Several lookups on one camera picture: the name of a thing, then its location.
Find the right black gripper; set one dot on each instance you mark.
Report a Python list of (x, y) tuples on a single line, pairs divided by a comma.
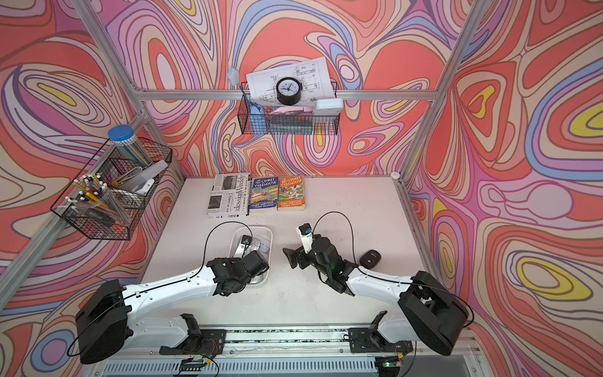
[(292, 256)]

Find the black mouse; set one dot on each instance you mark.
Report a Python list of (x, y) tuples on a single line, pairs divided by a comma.
[(370, 259)]

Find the white mouse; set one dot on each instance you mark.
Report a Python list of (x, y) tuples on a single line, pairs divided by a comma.
[(261, 245)]

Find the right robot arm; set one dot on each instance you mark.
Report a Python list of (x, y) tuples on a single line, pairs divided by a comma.
[(428, 312)]

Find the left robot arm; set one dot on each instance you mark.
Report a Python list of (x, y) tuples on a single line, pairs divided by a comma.
[(110, 319)]

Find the white storage tray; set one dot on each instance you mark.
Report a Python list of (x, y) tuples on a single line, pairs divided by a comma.
[(258, 231)]

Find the white box in basket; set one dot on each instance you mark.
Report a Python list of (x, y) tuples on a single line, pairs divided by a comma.
[(328, 107)]

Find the blue treehouse book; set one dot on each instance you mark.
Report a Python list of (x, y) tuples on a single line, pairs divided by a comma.
[(264, 194)]

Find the orange treehouse book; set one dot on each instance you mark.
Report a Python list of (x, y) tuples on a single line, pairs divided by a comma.
[(291, 195)]

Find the folded newspaper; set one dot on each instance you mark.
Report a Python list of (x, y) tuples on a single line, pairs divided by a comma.
[(229, 197)]

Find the pink notepad in basket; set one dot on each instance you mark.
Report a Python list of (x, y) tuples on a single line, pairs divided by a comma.
[(291, 110)]

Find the black round clock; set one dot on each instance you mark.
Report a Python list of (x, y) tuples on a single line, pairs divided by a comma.
[(289, 91)]

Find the clear cup of pens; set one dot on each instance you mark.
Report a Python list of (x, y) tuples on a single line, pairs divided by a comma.
[(95, 197)]

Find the white paper sheet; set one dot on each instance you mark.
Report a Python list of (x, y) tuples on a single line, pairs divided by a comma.
[(313, 75)]

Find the blue lid pencil jar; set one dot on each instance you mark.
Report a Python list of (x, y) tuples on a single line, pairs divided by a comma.
[(129, 144)]

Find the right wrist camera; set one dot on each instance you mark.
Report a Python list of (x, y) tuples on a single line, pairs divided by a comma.
[(306, 236)]

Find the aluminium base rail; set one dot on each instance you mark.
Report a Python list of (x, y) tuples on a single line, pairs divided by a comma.
[(314, 350)]

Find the black wire wall basket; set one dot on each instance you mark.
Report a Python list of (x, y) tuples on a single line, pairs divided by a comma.
[(255, 120)]

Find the black wire side basket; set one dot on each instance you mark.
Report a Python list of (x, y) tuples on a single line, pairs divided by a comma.
[(111, 164)]

